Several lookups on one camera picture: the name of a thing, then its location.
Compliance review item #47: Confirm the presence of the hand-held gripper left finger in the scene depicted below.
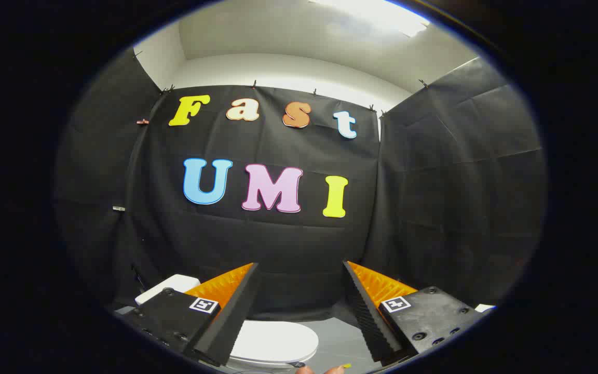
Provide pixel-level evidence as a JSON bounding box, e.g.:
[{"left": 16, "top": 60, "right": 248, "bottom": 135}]
[{"left": 116, "top": 262, "right": 261, "bottom": 368}]

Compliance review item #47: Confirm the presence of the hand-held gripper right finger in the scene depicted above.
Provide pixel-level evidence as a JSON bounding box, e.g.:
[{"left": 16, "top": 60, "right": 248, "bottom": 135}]
[{"left": 342, "top": 260, "right": 485, "bottom": 365}]

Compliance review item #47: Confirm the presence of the white toilet lid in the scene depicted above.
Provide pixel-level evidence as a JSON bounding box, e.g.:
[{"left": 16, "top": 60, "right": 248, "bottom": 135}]
[{"left": 229, "top": 320, "right": 320, "bottom": 365}]

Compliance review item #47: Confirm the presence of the white toilet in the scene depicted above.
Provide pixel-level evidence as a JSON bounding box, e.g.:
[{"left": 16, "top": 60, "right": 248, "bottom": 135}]
[{"left": 134, "top": 274, "right": 320, "bottom": 372}]

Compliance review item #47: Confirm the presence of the black backdrop cloth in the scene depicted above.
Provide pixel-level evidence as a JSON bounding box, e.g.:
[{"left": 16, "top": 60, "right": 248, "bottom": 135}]
[{"left": 55, "top": 49, "right": 546, "bottom": 323}]

